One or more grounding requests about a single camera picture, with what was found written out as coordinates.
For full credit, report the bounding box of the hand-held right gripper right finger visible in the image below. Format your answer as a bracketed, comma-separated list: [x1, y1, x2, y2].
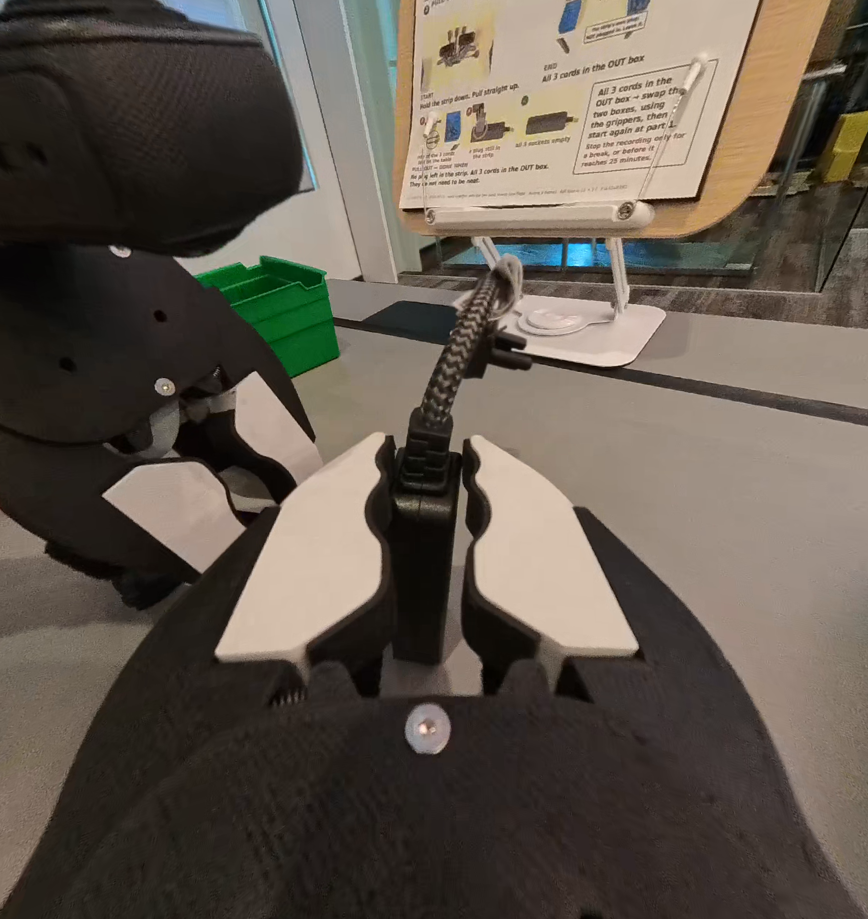
[461, 434, 641, 696]

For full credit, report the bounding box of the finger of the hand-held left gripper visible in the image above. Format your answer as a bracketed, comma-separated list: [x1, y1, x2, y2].
[102, 459, 249, 577]
[217, 368, 325, 505]

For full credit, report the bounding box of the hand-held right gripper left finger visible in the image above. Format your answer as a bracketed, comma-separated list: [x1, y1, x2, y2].
[214, 432, 400, 696]

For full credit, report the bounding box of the braided power strip cable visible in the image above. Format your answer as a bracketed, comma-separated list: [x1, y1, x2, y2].
[394, 255, 534, 496]

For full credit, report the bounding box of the green plastic bin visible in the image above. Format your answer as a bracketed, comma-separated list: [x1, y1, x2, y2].
[193, 256, 341, 378]

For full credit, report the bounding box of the dark blue pad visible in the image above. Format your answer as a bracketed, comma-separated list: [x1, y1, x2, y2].
[362, 300, 471, 346]

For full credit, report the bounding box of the white stand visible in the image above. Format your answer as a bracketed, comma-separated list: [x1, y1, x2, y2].
[419, 52, 711, 369]

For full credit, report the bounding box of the printed instruction sheet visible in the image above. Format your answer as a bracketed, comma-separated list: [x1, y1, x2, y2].
[399, 0, 761, 211]

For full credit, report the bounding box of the wooden board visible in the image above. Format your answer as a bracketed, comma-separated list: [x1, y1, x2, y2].
[393, 0, 833, 238]

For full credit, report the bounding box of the yellow box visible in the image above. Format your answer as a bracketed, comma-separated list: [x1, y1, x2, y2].
[814, 111, 868, 184]

